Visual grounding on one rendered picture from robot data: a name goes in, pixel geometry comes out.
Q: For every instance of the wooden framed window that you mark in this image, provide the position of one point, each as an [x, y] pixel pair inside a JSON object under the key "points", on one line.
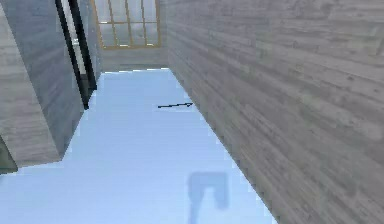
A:
{"points": [[129, 33]]}

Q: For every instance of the thin black bar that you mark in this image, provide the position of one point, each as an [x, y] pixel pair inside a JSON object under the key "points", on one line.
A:
{"points": [[175, 105]]}

